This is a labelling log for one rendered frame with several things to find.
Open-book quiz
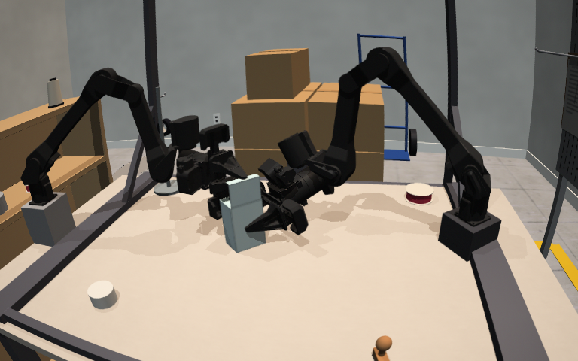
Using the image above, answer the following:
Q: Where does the tan wooden shelving unit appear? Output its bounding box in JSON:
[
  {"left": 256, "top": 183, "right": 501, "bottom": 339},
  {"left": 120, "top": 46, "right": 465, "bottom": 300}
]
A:
[{"left": 0, "top": 96, "right": 113, "bottom": 270}]

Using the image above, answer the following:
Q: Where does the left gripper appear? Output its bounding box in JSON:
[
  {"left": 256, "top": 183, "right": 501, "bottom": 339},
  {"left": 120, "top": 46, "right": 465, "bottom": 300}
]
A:
[{"left": 245, "top": 174, "right": 310, "bottom": 235}]

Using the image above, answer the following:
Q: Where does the brown rubber stamp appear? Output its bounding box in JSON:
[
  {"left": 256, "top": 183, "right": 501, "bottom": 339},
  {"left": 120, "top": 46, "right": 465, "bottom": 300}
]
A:
[{"left": 372, "top": 335, "right": 392, "bottom": 361}]

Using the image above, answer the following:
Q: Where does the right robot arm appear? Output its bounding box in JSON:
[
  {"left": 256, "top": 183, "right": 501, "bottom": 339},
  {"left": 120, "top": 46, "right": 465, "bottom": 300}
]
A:
[{"left": 20, "top": 68, "right": 209, "bottom": 206}]

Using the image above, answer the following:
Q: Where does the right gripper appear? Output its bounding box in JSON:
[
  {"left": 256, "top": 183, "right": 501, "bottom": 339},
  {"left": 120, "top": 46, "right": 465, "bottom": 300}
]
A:
[{"left": 191, "top": 123, "right": 248, "bottom": 220}]

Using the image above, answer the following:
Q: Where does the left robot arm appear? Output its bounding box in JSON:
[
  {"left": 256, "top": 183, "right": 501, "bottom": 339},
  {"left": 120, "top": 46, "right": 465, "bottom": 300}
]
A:
[{"left": 258, "top": 47, "right": 491, "bottom": 227}]

